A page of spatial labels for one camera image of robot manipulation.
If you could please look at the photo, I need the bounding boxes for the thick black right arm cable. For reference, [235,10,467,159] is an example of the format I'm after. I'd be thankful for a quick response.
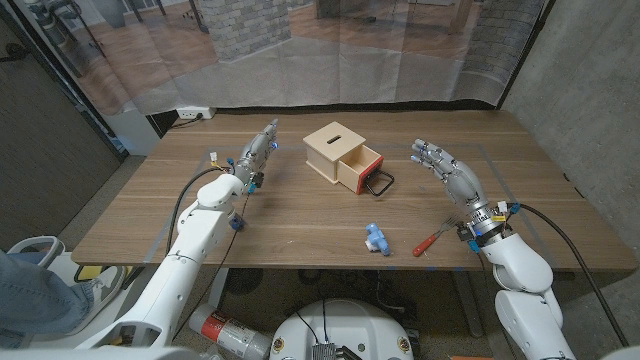
[509,202,631,349]

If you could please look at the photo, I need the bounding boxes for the grey white sneaker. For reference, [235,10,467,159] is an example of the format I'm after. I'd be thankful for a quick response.
[64,264,127,334]

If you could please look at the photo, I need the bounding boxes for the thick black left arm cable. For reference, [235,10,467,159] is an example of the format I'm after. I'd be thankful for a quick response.
[166,166,226,256]

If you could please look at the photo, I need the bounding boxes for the black backdrop stand pole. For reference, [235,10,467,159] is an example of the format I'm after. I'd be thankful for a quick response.
[7,0,129,162]
[498,0,554,107]

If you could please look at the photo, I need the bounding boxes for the grey table leg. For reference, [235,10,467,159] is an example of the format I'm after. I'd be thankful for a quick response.
[451,269,485,339]

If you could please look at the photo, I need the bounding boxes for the white rounded footrest base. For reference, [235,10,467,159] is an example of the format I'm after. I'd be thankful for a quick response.
[7,235,139,350]

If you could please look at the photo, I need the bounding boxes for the light wooden slot box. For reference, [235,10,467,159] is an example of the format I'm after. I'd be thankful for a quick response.
[302,121,367,185]

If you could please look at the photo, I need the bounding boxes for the red front wooden drawer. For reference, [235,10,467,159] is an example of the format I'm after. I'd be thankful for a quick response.
[337,144,396,198]

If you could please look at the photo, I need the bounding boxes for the white table leg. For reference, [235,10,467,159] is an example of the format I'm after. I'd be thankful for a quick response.
[207,268,230,309]

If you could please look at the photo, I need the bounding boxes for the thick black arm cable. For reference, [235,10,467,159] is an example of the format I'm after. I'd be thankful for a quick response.
[509,202,631,349]
[166,166,226,256]

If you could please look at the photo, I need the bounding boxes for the blue toy camera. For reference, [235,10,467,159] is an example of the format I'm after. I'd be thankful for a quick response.
[363,222,392,257]

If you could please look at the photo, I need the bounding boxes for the printed room backdrop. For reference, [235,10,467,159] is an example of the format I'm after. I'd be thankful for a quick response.
[14,0,549,117]

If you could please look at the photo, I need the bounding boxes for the person grey shirt blue jeans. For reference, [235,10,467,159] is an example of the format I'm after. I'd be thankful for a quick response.
[0,249,96,349]

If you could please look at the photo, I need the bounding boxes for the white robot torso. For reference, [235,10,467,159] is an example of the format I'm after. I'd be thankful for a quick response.
[268,298,415,360]

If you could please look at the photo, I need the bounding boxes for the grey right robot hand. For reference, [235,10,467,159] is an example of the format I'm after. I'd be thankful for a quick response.
[409,138,491,215]

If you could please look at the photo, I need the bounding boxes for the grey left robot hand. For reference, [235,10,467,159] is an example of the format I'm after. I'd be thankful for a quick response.
[233,118,280,186]

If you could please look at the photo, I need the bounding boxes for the white power strip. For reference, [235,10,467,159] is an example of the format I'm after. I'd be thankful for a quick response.
[175,105,217,121]

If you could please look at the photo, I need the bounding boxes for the red handled metal fork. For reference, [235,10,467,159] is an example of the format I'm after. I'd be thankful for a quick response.
[412,215,462,258]

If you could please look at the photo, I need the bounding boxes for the white canister red label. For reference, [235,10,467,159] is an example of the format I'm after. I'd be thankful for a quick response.
[188,303,274,360]

